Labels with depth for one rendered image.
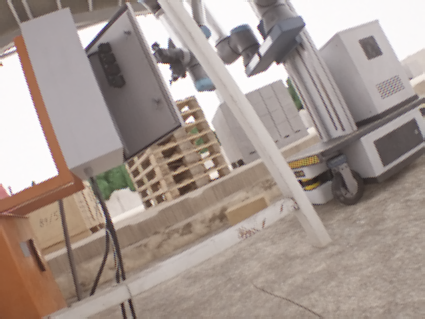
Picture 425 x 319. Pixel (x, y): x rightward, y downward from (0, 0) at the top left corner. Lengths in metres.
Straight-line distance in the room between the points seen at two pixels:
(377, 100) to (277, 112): 2.77
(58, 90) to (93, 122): 0.18
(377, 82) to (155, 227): 1.90
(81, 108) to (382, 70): 1.53
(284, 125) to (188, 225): 2.34
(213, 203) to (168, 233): 0.45
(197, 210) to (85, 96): 1.73
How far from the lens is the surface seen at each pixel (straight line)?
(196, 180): 3.49
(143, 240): 2.60
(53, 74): 1.21
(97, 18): 7.87
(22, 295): 1.18
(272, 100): 4.48
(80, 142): 1.11
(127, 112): 1.45
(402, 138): 1.78
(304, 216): 1.22
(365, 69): 1.84
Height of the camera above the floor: 0.45
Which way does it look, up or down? 3 degrees up
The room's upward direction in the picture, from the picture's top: 25 degrees counter-clockwise
